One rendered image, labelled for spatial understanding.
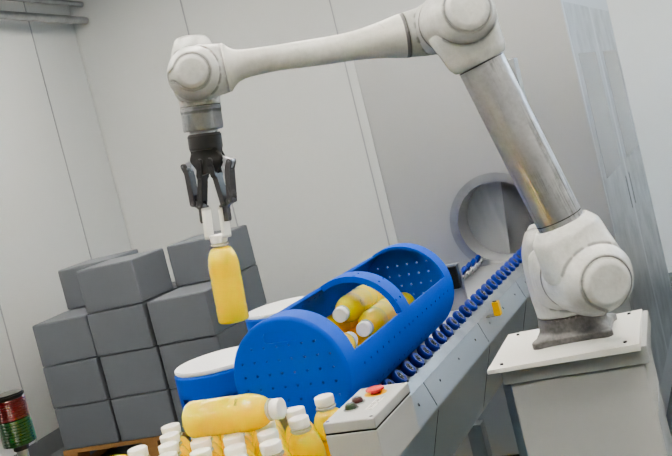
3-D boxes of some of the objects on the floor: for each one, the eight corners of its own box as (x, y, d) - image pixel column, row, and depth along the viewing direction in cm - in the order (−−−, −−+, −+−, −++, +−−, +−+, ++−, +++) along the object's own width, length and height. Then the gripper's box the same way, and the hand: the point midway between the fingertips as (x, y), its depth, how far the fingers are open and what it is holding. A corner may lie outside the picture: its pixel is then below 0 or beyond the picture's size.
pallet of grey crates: (294, 403, 648) (248, 223, 640) (246, 448, 572) (194, 245, 565) (133, 428, 687) (88, 259, 679) (68, 474, 611) (17, 284, 604)
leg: (543, 485, 414) (508, 338, 410) (540, 491, 408) (505, 342, 404) (529, 487, 416) (494, 340, 412) (526, 492, 411) (491, 344, 407)
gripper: (244, 126, 223) (258, 233, 225) (182, 135, 230) (196, 238, 232) (227, 128, 216) (241, 238, 218) (163, 137, 223) (177, 243, 225)
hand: (216, 223), depth 225 cm, fingers closed on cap, 4 cm apart
